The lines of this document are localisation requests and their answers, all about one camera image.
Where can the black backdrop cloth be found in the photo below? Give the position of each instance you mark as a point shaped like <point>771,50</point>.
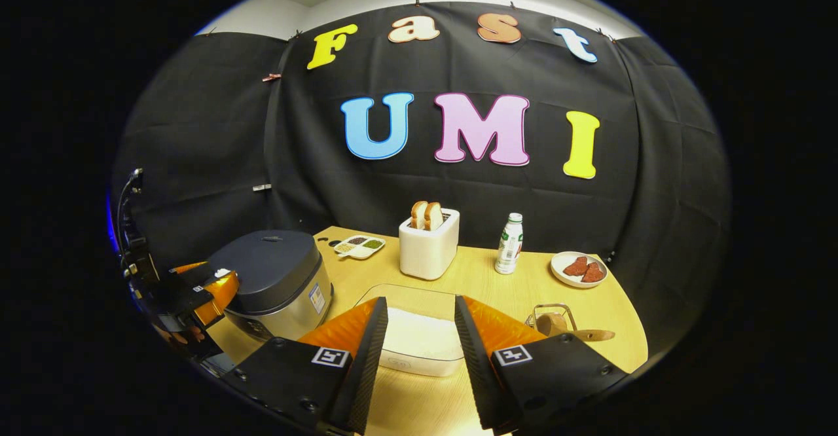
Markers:
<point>196,135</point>

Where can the white round plate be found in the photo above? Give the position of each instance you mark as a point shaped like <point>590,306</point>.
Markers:
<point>564,279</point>

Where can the toasted bread slice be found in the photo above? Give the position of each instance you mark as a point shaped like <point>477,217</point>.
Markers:
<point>434,217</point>
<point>418,215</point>

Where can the white divided grain dish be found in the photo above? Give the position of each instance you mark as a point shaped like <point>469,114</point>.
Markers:
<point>360,247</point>

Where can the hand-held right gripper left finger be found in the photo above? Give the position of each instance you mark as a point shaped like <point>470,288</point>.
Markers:
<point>360,370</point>

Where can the dark grey rice cooker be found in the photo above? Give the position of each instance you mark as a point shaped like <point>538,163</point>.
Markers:
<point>275,266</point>

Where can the red meat slice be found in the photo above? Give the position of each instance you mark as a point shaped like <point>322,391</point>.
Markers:
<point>593,273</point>
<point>576,267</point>

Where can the pink cloth clip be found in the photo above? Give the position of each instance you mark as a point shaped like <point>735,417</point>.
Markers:
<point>272,78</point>

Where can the white toaster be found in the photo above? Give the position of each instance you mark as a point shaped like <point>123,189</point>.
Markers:
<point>425,256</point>

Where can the white milk bottle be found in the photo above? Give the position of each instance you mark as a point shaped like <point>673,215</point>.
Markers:
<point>509,249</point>

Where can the clear plastic container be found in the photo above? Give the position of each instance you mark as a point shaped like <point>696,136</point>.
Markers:
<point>406,295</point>

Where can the wooden spoon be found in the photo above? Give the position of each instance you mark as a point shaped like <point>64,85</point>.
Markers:
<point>589,335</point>

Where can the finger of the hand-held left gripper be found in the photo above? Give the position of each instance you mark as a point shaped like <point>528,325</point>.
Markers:
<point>186,267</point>
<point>219,298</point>

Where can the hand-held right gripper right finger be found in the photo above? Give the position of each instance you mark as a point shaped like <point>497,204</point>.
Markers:
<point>481,370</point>

